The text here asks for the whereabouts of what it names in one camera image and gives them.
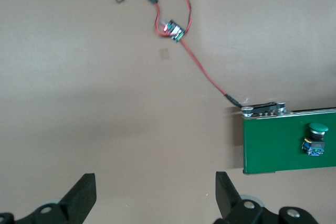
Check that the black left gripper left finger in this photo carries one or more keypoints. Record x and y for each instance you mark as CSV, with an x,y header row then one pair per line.
x,y
78,197

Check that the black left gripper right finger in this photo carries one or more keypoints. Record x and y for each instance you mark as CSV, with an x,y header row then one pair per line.
x,y
225,195

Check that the green mushroom push button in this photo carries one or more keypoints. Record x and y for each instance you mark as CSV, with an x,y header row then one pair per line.
x,y
316,129

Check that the green conveyor belt unit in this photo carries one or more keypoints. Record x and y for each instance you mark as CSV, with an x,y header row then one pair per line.
x,y
275,150

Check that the brown square tape patch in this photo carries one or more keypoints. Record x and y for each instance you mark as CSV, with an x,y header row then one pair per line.
x,y
164,54

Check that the small controller circuit board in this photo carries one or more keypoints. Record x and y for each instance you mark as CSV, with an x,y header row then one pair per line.
x,y
173,31

